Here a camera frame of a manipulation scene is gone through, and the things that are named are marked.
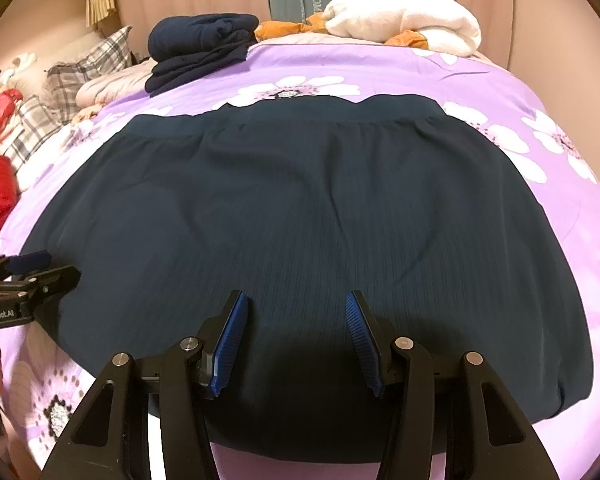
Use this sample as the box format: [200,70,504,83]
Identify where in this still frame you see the orange and white plush toy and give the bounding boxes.
[254,0,483,57]

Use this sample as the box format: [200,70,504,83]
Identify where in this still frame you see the stack of folded navy clothes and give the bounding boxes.
[145,12,259,96]

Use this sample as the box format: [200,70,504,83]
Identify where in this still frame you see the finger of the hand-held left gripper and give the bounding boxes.
[0,251,53,283]
[0,266,82,311]

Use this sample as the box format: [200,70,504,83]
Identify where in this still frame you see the purple floral bedsheet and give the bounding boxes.
[0,42,600,480]

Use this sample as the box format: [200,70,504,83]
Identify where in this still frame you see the beige quilt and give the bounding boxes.
[75,66,155,107]

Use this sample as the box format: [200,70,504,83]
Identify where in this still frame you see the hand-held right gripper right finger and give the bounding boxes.
[345,289,560,480]

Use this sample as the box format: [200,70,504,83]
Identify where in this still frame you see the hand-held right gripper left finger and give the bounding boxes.
[40,289,251,480]

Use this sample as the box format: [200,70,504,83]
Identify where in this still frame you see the navy ribbed skirt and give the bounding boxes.
[32,92,595,466]

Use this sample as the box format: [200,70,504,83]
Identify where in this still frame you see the grey plaid pillow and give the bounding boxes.
[2,94,63,173]
[45,25,133,111]

